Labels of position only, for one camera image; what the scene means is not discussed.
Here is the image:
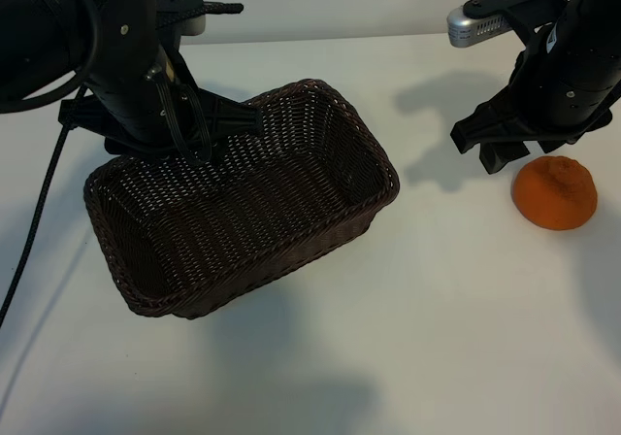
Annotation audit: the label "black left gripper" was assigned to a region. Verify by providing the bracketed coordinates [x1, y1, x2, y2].
[57, 49, 264, 164]

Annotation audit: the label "thin black gripper wires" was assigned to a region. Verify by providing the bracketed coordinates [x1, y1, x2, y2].
[153, 73, 212, 165]

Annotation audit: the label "orange tangerine fruit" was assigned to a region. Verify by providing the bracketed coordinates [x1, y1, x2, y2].
[512, 155, 598, 231]

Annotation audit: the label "black braided hanging cable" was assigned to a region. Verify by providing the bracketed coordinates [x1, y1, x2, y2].
[0, 122, 73, 329]

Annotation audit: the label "dark brown wicker basket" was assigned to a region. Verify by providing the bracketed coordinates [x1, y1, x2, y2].
[82, 78, 402, 320]

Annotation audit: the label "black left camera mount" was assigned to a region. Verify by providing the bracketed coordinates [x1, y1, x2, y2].
[148, 0, 206, 19]

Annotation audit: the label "smooth black arm cable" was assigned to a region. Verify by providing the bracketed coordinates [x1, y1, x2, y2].
[0, 0, 104, 116]

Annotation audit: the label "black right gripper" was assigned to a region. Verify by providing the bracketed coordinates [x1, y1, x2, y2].
[450, 31, 621, 174]

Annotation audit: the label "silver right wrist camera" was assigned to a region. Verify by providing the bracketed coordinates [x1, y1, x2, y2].
[445, 3, 511, 48]

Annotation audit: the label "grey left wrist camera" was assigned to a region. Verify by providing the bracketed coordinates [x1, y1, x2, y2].
[178, 14, 211, 37]

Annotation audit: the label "braided camera plug cable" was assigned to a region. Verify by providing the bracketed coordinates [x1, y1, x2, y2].
[159, 0, 245, 24]

